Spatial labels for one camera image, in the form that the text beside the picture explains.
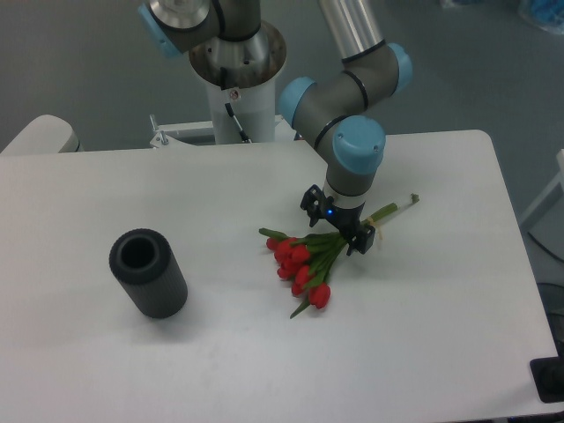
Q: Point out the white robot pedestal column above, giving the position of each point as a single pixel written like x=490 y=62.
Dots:
x=240 y=79

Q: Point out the white metal pedestal base frame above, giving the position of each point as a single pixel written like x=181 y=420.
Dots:
x=202 y=133

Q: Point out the white rounded chair back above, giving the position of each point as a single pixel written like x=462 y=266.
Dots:
x=46 y=134

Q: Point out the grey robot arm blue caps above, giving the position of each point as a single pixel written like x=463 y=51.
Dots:
x=330 y=116

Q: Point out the black ribbed cylindrical vase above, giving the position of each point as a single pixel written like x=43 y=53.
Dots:
x=143 y=263

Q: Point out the red tulip bouquet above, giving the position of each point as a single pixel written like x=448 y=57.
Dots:
x=306 y=262

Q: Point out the black device at table edge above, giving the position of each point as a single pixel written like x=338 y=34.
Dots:
x=548 y=378

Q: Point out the blue plastic bag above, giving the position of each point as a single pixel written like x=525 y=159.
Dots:
x=544 y=14

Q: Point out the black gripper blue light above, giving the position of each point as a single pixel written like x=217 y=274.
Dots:
x=345 y=219

